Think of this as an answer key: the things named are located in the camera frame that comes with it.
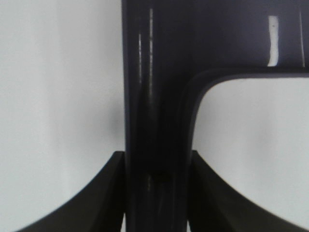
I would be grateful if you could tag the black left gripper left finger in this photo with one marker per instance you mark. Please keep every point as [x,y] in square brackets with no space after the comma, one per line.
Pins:
[98,207]

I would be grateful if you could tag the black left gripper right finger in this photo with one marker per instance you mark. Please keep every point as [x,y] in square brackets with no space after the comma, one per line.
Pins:
[214,206]

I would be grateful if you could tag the grey plastic dustpan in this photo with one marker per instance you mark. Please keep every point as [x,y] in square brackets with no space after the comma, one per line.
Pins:
[174,51]

